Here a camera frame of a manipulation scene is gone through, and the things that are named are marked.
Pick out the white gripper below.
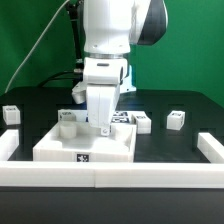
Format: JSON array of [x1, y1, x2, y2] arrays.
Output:
[[72, 57, 124, 136]]

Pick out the white square table top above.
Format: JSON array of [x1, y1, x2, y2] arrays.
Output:
[[33, 121, 136, 162]]

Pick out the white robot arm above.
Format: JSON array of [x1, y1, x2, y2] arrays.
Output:
[[72, 0, 168, 136]]

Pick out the tag marker sheet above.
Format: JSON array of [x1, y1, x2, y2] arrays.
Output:
[[112, 111, 131, 124]]

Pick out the black cable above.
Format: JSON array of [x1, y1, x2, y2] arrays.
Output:
[[39, 69, 84, 88]]

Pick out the white U-shaped obstacle wall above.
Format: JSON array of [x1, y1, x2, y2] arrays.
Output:
[[0, 129, 224, 189]]

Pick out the grey cable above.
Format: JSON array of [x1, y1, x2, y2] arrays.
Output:
[[3, 0, 71, 95]]

